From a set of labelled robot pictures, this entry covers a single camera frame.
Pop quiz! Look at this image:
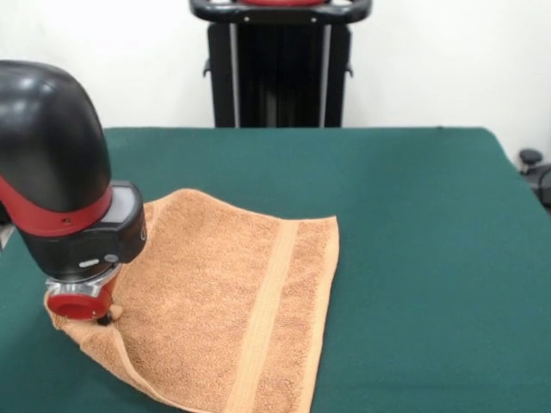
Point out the tan terry towel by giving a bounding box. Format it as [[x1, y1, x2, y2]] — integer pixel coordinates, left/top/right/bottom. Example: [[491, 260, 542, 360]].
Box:
[[42, 188, 342, 413]]

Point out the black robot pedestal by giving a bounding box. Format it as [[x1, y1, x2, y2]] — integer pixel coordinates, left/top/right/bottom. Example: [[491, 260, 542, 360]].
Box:
[[188, 0, 374, 128]]

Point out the dark green table cloth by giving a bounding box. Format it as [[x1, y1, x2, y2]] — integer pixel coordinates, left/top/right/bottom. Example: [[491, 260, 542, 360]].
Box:
[[0, 126, 551, 413]]

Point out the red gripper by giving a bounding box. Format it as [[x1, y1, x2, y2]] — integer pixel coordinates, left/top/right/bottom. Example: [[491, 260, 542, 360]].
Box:
[[46, 279, 118, 327]]

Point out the grey chair base leg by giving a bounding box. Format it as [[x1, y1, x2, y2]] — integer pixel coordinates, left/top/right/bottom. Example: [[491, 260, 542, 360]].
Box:
[[518, 148, 551, 213]]

